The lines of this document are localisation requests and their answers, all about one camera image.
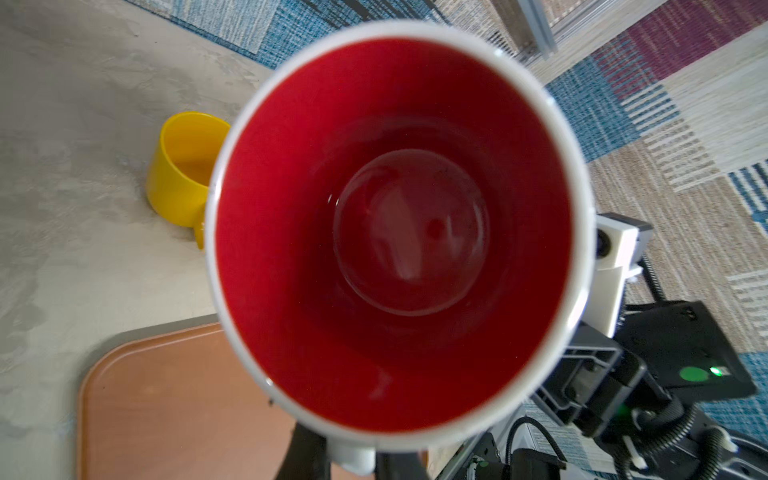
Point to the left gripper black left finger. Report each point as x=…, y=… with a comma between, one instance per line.
x=308, y=455

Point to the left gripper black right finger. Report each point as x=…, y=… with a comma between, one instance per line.
x=400, y=466

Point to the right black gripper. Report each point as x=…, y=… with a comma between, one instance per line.
x=595, y=380

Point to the white mug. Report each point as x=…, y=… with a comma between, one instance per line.
x=400, y=236

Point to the yellow mug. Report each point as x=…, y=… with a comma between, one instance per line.
x=181, y=169

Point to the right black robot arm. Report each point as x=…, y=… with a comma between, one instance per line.
x=690, y=358

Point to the brown plastic tray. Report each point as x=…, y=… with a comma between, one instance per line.
x=178, y=405

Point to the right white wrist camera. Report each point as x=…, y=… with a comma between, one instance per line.
x=621, y=242

